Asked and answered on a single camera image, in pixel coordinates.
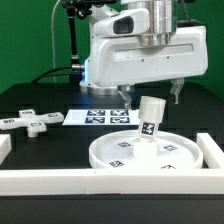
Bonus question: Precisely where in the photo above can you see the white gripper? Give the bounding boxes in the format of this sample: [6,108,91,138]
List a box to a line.
[87,26,208,110]

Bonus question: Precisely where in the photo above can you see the white round table top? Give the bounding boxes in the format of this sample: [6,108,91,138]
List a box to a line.
[89,130,203,170]

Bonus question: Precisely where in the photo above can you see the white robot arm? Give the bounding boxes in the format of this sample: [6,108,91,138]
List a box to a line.
[80,0,208,109]

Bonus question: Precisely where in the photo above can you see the white marker sheet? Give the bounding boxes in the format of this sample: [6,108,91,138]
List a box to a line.
[63,109,139,126]

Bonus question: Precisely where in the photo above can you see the white U-shaped fence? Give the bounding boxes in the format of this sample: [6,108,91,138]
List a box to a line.
[0,133,224,196]

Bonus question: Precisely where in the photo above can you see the white cross-shaped table base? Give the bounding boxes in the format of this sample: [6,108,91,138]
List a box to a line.
[0,109,64,138]

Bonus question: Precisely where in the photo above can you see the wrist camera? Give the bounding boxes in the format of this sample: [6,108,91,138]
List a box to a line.
[93,8,150,37]

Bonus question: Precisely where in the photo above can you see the black cable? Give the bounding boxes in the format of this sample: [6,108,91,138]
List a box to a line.
[31,65,75,84]

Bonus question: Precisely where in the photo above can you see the grey thin cable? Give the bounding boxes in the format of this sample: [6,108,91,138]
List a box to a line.
[50,0,64,84]

